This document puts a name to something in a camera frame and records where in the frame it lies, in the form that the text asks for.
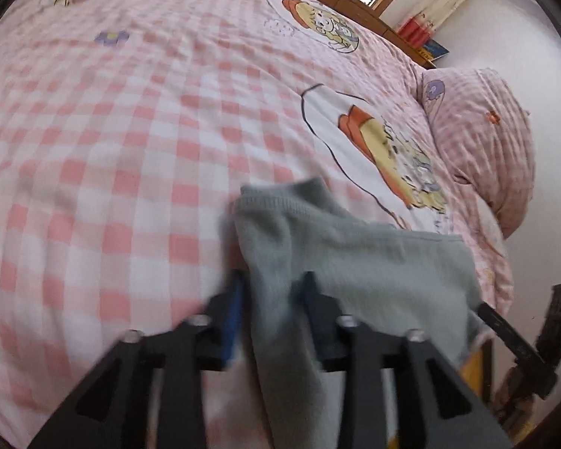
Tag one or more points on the red patterned curtain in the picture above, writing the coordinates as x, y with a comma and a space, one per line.
425, 18

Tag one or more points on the grey sock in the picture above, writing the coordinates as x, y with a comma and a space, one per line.
355, 262

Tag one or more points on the pink checked pillow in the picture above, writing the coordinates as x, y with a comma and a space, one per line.
481, 149

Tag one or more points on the yellow patterned cloth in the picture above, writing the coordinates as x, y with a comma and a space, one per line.
477, 369

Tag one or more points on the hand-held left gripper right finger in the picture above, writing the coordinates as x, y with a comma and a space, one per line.
319, 332

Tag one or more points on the pink checked cartoon blanket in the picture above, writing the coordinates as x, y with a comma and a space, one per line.
121, 126

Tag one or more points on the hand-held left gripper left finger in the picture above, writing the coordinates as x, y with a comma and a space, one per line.
233, 320

